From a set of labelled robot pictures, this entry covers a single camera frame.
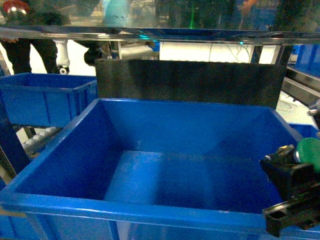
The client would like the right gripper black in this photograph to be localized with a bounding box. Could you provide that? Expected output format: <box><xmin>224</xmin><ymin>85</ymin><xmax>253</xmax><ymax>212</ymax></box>
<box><xmin>260</xmin><ymin>159</ymin><xmax>320</xmax><ymax>237</ymax></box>

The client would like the green mushroom push button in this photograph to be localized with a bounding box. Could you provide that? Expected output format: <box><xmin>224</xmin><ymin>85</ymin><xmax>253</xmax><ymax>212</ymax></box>
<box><xmin>259</xmin><ymin>137</ymin><xmax>320</xmax><ymax>176</ymax></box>

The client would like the upper steel shelf beam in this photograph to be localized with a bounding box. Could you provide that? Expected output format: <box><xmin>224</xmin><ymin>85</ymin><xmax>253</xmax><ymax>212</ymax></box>
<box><xmin>0</xmin><ymin>25</ymin><xmax>320</xmax><ymax>45</ymax></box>

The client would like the black backboard panel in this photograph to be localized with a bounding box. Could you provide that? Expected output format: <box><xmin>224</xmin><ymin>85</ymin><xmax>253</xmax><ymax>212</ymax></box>
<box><xmin>95</xmin><ymin>59</ymin><xmax>287</xmax><ymax>108</ymax></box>

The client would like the large blue target bin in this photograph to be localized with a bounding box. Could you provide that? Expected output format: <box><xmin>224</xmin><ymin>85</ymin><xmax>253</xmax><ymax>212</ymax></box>
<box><xmin>0</xmin><ymin>97</ymin><xmax>320</xmax><ymax>240</ymax></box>

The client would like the blue bin behind left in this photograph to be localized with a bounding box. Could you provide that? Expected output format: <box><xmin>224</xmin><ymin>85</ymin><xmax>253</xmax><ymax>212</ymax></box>
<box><xmin>0</xmin><ymin>73</ymin><xmax>98</xmax><ymax>128</ymax></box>

